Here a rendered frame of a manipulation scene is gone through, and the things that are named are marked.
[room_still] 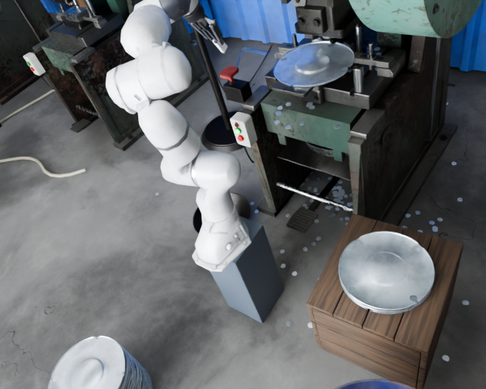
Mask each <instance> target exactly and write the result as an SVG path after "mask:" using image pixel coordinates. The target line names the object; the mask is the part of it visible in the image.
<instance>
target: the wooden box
mask: <svg viewBox="0 0 486 389"><path fill-rule="evenodd" d="M371 232H396V233H399V234H402V235H405V236H407V237H410V238H412V239H413V240H415V241H416V242H418V244H419V245H420V246H421V247H422V248H425V249H426V251H427V252H428V254H429V255H430V257H431V259H432V261H433V264H434V283H433V286H432V288H431V291H430V294H429V295H428V297H427V298H426V299H425V300H424V301H423V302H422V303H421V304H420V305H419V306H417V307H415V308H413V309H411V310H409V311H406V312H405V313H396V314H382V313H375V312H372V311H370V309H367V310H366V309H364V308H362V307H361V306H359V305H358V304H356V303H355V302H353V301H352V300H351V299H350V298H349V297H348V295H347V294H346V292H345V291H344V289H343V287H342V285H341V282H340V279H339V260H340V257H341V255H342V253H343V251H344V249H345V248H346V247H347V245H348V244H349V243H351V242H352V241H355V240H357V239H358V238H359V237H360V236H362V235H365V234H368V233H371ZM462 247H463V243H459V242H455V241H451V240H448V239H445V238H440V237H437V236H434V237H433V238H432V235H429V234H426V233H423V232H418V231H414V230H411V229H408V228H405V229H404V230H403V227H400V226H397V225H392V224H389V223H386V222H381V221H377V222H376V220H374V219H371V218H366V217H363V216H360V215H355V214H352V215H351V217H350V219H349V221H348V223H347V225H346V227H345V229H344V231H343V233H342V234H341V236H340V238H339V241H338V242H337V244H336V247H335V248H334V250H333V252H332V254H331V256H330V257H329V260H328V262H327V263H326V266H325V268H324V270H323V271H322V273H321V275H320V277H319V279H318V281H317V283H316V285H315V287H314V289H313V290H312V292H311V294H310V296H309V298H308V300H307V302H306V305H307V308H308V311H309V316H310V320H311V322H312V328H313V330H314V334H315V336H316V342H317V344H318V347H320V348H322V349H323V350H325V351H327V352H329V353H332V354H334V355H336V356H337V357H341V358H342V359H344V360H347V361H349V362H351V363H353V364H355V365H357V366H360V367H362V368H364V369H366V370H369V371H371V372H373V373H375V374H378V375H380V376H381V377H384V378H386V379H388V380H390V381H395V382H398V383H401V384H405V385H408V386H410V387H413V388H416V389H424V385H425V382H426V379H427V375H428V372H429V369H430V365H431V362H432V360H433V357H434V353H435V350H436V347H437V343H438V340H439V338H440V333H441V331H442V328H443V325H444V321H445V319H446V315H447V311H448V309H449V306H450V304H451V299H452V296H453V292H454V286H455V282H456V278H457V271H458V268H459V264H460V260H461V253H462ZM402 317H403V319H402ZM401 320H402V321H401ZM399 326H400V327H399ZM398 328H399V329H398ZM397 330H398V331H397ZM395 336H396V337H395Z"/></svg>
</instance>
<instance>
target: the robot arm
mask: <svg viewBox="0 0 486 389"><path fill-rule="evenodd" d="M181 17H184V18H185V20H186V21H187V23H188V24H190V25H192V26H193V27H194V28H195V29H196V30H197V31H198V32H199V33H200V34H202V36H203V37H205V38H206V39H210V40H211V41H212V42H213V43H214V44H215V45H216V46H217V47H218V49H219V50H220V51H221V52H222V53H225V51H226V49H227V47H228V46H227V45H226V44H225V43H224V41H223V40H222V39H221V38H222V36H223V35H222V33H221V30H220V29H219V28H218V25H217V23H216V20H215V19H213V20H210V19H209V18H208V17H207V16H206V15H205V14H204V6H203V5H202V4H201V3H200V2H199V1H198V0H143V1H142V2H139V3H138V4H136V5H135V6H134V10H133V12H132V13H131V14H130V16H129V17H128V19H127V21H126V23H125V24H124V26H123V28H122V31H121V40H120V41H121V43H122V45H123V47H124V49H125V50H126V52H127V53H129V54H130V55H131V56H132V57H134V58H135V59H134V60H132V61H129V62H128V63H124V64H123V65H118V66H117V67H115V68H113V69H112V70H110V71H109V72H108V73H107V75H106V88H107V91H108V94H109V95H110V97H111V98H112V100H113V102H114V103H115V104H117V105H118V106H119V107H122V108H124V109H125V110H126V111H127V112H129V113H131V114H135V113H136V112H138V117H139V124H140V126H141V128H142V130H143V132H144V133H145V135H146V136H147V138H148V140H149V141H150V142H151V143H152V144H153V145H154V146H155V147H156V148H157V149H158V150H159V152H161V153H162V155H163V156H164V158H163V160H162V161H161V166H160V168H161V171H162V175H163V177H164V179H165V180H167V181H170V182H173V183H175V184H183V185H190V186H196V187H200V189H199V191H198V193H197V197H196V202H197V205H198V207H199V209H200V210H201V215H202V226H201V230H200V232H199V235H198V237H197V241H196V243H195V246H196V250H195V251H194V254H193V255H192V257H193V259H194V261H195V262H196V264H198V265H200V266H202V267H204V268H206V269H208V270H210V271H215V272H222V271H223V270H224V269H225V268H226V267H227V266H228V265H229V264H230V263H231V262H232V261H233V260H234V259H235V258H236V257H237V256H238V255H239V254H240V253H241V252H242V251H243V250H244V249H246V248H247V247H248V246H249V245H250V244H251V239H250V237H249V234H248V227H247V225H246V224H245V223H244V222H243V221H242V220H241V217H240V215H239V214H238V211H237V208H236V205H235V203H234V202H233V201H232V198H231V194H230V191H229V190H230V187H232V186H233V185H235V184H236V183H237V182H238V179H239V178H240V176H241V165H240V163H239V160H238V159H237V157H236V156H234V155H233V154H228V153H225V152H222V151H200V138H199V136H198V135H197V134H196V132H195V131H194V129H193V128H192V127H191V125H190V124H189V123H188V122H187V120H186V119H185V117H184V116H183V115H182V114H181V112H179V111H178V110H177V109H176V108H175V107H173V106H172V105H171V104H170V103H169V102H167V101H166V100H161V99H162V98H164V97H167V96H170V95H173V94H175V93H180V92H182V91H184V90H186V89H187V88H189V86H190V85H191V81H192V73H191V65H190V63H189V61H188V59H187V57H186V56H185V55H184V54H183V53H182V52H181V51H180V50H179V49H177V48H176V47H173V46H172V45H171V44H170V43H169V42H167V41H168V39H169V37H170V34H171V32H172V26H171V23H173V22H175V21H177V20H178V19H180V18H181Z"/></svg>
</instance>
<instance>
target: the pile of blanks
mask: <svg viewBox="0 0 486 389"><path fill-rule="evenodd" d="M122 349H123V348H122ZM123 352H124V355H125V361H126V367H125V372H123V374H124V376H123V381H122V383H121V385H120V388H119V389H153V388H152V381H151V379H150V375H149V374H148V372H147V370H146V369H145V368H144V367H143V366H142V365H141V364H140V363H139V362H138V361H137V360H136V359H135V358H134V357H133V356H132V355H131V354H129V353H128V352H127V351H126V350H125V349H123Z"/></svg>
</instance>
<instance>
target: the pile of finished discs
mask: <svg viewBox="0 0 486 389"><path fill-rule="evenodd" d="M339 279H340V282H341V285H342V287H343V289H344V291H345V292H346V294H347V295H348V297H349V298H350V299H351V300H352V301H353V302H355V303H356V304H358V305H359V306H361V307H362V308H364V309H366V310H367V309H370V311H372V312H375V313H382V314H396V313H404V312H406V311H409V310H411V309H413V308H415V307H417V306H419V305H420V304H421V303H422V302H423V301H424V300H425V299H426V298H427V297H428V295H429V294H430V291H431V288H432V286H433V283H434V264H433V261H432V259H431V257H430V255H429V254H428V252H427V251H426V249H425V248H422V247H421V246H420V245H419V244H418V242H416V241H415V240H413V239H412V238H410V237H407V236H405V235H402V234H399V233H396V232H371V233H368V234H365V235H362V236H360V237H359V238H358V239H357V240H355V241H352V242H351V243H349V244H348V245H347V247H346V248H345V249H344V251H343V253H342V255H341V257H340V260H339Z"/></svg>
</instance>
